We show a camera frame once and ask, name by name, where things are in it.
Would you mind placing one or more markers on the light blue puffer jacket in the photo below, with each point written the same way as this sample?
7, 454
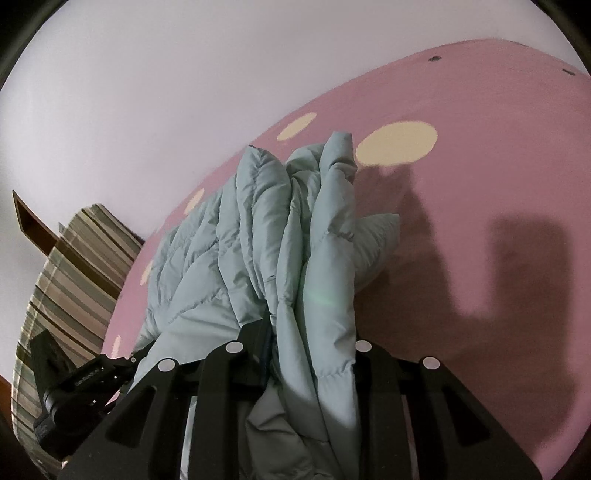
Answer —
279, 239

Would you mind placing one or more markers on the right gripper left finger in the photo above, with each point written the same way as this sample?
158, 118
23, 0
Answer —
181, 411

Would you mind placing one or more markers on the pink polka dot bedsheet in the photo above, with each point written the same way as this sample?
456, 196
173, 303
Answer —
483, 149

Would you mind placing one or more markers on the striped headboard cushion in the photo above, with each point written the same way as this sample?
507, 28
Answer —
73, 298

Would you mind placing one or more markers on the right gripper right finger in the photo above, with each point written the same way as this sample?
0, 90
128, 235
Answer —
419, 421

